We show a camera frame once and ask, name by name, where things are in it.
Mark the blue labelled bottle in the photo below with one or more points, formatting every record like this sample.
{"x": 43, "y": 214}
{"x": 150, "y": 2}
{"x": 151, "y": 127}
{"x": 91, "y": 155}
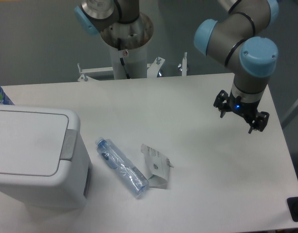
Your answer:
{"x": 4, "y": 99}

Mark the crumpled white paper carton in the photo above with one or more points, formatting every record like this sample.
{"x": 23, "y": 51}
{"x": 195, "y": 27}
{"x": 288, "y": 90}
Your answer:
{"x": 158, "y": 167}

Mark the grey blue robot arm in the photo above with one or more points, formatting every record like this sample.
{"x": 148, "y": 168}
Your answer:
{"x": 234, "y": 43}

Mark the white metal frame bracket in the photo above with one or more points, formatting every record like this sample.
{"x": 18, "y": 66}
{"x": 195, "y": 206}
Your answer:
{"x": 153, "y": 71}

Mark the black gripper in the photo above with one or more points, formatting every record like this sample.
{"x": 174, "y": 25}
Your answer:
{"x": 244, "y": 105}

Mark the crushed clear plastic bottle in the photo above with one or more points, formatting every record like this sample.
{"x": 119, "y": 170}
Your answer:
{"x": 129, "y": 174}

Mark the black table clamp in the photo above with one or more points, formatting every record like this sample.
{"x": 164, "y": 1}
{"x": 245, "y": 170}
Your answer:
{"x": 293, "y": 207}

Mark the white frame bar right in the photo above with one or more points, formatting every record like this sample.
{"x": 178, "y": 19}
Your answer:
{"x": 290, "y": 114}

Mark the white metal post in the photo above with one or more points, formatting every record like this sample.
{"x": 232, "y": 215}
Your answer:
{"x": 183, "y": 66}

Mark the white plastic trash can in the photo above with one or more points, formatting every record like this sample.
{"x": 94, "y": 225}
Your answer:
{"x": 43, "y": 159}

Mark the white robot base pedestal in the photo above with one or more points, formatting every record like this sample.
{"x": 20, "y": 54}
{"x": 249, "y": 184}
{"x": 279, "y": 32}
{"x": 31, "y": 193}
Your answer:
{"x": 128, "y": 46}

